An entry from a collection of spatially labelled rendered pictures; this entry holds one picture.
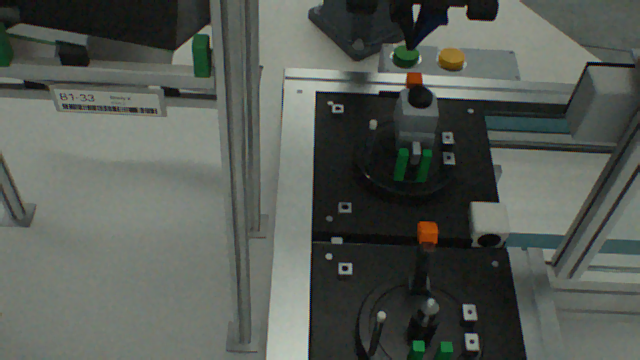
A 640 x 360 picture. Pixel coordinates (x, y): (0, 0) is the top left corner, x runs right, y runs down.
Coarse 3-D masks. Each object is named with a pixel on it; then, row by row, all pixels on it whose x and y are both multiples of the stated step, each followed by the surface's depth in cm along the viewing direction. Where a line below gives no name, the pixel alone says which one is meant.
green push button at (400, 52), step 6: (396, 48) 109; (402, 48) 110; (396, 54) 109; (402, 54) 109; (408, 54) 109; (414, 54) 109; (396, 60) 109; (402, 60) 108; (408, 60) 108; (414, 60) 108
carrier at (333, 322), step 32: (320, 256) 86; (352, 256) 86; (384, 256) 86; (416, 256) 86; (448, 256) 87; (480, 256) 87; (320, 288) 83; (352, 288) 83; (384, 288) 81; (416, 288) 80; (448, 288) 82; (480, 288) 84; (512, 288) 84; (320, 320) 80; (352, 320) 81; (384, 320) 70; (416, 320) 75; (448, 320) 79; (480, 320) 79; (512, 320) 82; (320, 352) 78; (352, 352) 78; (384, 352) 76; (416, 352) 71; (448, 352) 71; (480, 352) 77; (512, 352) 79
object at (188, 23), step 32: (32, 0) 57; (64, 0) 57; (96, 0) 56; (128, 0) 56; (160, 0) 56; (192, 0) 59; (96, 32) 58; (128, 32) 57; (160, 32) 57; (192, 32) 61
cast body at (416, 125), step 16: (400, 96) 88; (416, 96) 86; (432, 96) 86; (400, 112) 87; (416, 112) 85; (432, 112) 86; (400, 128) 87; (416, 128) 87; (432, 128) 87; (400, 144) 88; (416, 144) 88; (416, 160) 88
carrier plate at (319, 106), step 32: (320, 96) 102; (352, 96) 103; (320, 128) 98; (352, 128) 99; (448, 128) 100; (480, 128) 100; (320, 160) 95; (480, 160) 97; (320, 192) 92; (352, 192) 92; (448, 192) 93; (480, 192) 93; (320, 224) 88; (352, 224) 89; (384, 224) 89; (416, 224) 89; (448, 224) 90
